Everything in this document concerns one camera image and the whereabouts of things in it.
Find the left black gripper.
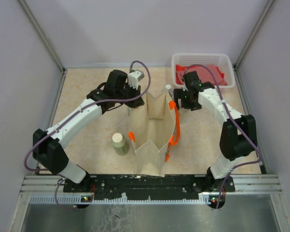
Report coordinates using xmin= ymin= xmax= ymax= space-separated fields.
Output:
xmin=116 ymin=83 xmax=145 ymax=109

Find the beige canvas tote bag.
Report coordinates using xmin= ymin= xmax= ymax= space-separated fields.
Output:
xmin=129 ymin=88 xmax=176 ymax=177

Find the green bottle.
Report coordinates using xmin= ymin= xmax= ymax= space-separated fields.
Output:
xmin=111 ymin=132 xmax=129 ymax=156
xmin=162 ymin=84 xmax=172 ymax=94

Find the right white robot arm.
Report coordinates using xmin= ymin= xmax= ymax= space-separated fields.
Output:
xmin=174 ymin=71 xmax=257 ymax=191

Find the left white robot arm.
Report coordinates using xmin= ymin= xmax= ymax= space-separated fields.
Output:
xmin=32 ymin=70 xmax=144 ymax=192

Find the red cloth in basket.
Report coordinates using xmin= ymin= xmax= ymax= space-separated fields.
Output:
xmin=175 ymin=64 xmax=227 ymax=86

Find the white plastic basket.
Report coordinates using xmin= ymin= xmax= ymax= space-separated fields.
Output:
xmin=171 ymin=53 xmax=235 ymax=89

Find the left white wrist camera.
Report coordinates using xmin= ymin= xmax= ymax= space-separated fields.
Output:
xmin=128 ymin=70 xmax=145 ymax=89

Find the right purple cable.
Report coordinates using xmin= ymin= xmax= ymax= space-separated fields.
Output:
xmin=182 ymin=64 xmax=264 ymax=210

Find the purple cable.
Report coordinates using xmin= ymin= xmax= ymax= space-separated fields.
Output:
xmin=24 ymin=60 xmax=152 ymax=211
xmin=182 ymin=64 xmax=264 ymax=210

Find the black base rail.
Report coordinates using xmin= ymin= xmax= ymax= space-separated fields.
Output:
xmin=63 ymin=174 xmax=235 ymax=200

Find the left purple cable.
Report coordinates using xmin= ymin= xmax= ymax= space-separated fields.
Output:
xmin=24 ymin=60 xmax=152 ymax=211

